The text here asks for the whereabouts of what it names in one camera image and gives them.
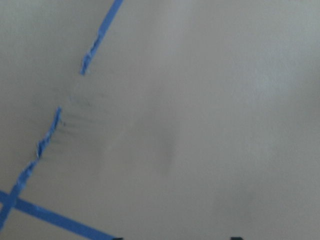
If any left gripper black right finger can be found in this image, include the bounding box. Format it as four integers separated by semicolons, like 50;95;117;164
230;236;243;240

